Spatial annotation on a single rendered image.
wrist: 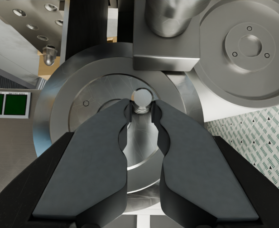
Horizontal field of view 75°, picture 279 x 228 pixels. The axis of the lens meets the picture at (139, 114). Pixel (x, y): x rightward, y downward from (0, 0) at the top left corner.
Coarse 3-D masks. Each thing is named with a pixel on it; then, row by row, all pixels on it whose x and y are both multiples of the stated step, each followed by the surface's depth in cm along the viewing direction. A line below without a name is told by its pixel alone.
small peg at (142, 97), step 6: (138, 90) 11; (144, 90) 11; (132, 96) 11; (138, 96) 11; (144, 96) 11; (150, 96) 11; (132, 102) 11; (138, 102) 11; (144, 102) 11; (150, 102) 11; (132, 108) 14; (138, 108) 11; (144, 108) 11
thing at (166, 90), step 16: (96, 64) 16; (112, 64) 16; (128, 64) 16; (80, 80) 16; (144, 80) 16; (160, 80) 16; (64, 96) 15; (160, 96) 16; (176, 96) 16; (64, 112) 15; (64, 128) 15; (160, 160) 15; (128, 176) 15; (144, 176) 15; (128, 192) 15
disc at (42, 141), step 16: (96, 48) 17; (112, 48) 17; (128, 48) 17; (64, 64) 16; (80, 64) 16; (48, 80) 16; (64, 80) 16; (176, 80) 16; (48, 96) 16; (192, 96) 16; (48, 112) 16; (192, 112) 16; (48, 128) 16; (48, 144) 15; (144, 192) 15; (128, 208) 15; (144, 208) 15
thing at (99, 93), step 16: (96, 80) 14; (112, 80) 14; (128, 80) 14; (80, 96) 14; (96, 96) 14; (112, 96) 14; (128, 96) 14; (80, 112) 14; (96, 112) 14; (128, 128) 14; (144, 128) 14; (128, 144) 14; (144, 144) 14; (128, 160) 13; (144, 160) 13
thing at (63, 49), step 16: (80, 0) 22; (96, 0) 31; (64, 16) 19; (80, 16) 23; (96, 16) 32; (64, 32) 19; (80, 32) 23; (96, 32) 32; (64, 48) 18; (80, 48) 23
